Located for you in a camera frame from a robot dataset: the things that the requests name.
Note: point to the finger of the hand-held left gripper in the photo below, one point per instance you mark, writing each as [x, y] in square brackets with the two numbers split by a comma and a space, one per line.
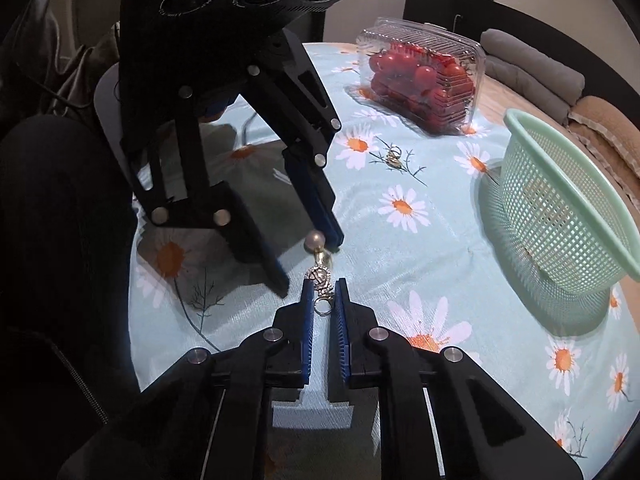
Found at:
[260, 255]
[320, 210]

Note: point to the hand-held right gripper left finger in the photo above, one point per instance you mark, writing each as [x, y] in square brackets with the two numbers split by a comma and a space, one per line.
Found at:
[307, 330]

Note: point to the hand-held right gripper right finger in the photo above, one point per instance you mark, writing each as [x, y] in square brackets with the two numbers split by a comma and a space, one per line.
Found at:
[342, 330]

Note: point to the pearl charm with gold clasp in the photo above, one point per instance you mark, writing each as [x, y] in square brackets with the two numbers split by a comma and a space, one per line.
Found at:
[315, 241]

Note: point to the green plastic colander basket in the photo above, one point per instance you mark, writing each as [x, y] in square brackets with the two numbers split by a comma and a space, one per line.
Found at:
[550, 200]

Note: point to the blue daisy print cloth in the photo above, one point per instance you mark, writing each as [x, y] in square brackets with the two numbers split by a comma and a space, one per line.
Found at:
[425, 260]

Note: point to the brown satin cloth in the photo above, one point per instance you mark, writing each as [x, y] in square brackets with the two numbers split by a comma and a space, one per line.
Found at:
[65, 75]

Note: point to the pile of red cherry tomatoes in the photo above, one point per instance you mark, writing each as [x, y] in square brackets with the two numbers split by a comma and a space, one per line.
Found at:
[425, 85]

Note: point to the clear plastic clamshell box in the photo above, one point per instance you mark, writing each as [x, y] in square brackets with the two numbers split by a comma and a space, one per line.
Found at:
[425, 35]

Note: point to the person's dark pants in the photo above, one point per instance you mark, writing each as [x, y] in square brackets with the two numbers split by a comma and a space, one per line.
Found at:
[50, 235]

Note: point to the black headboard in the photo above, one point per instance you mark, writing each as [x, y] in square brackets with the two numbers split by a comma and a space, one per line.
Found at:
[435, 5]

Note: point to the grey folded blanket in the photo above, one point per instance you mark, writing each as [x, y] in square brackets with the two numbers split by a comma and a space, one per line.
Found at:
[525, 92]
[530, 55]

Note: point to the folded tan blanket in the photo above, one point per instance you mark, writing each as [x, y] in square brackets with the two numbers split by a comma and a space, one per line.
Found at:
[605, 147]

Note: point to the beige frilled pillow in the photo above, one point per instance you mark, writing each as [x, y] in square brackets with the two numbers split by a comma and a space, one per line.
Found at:
[610, 112]

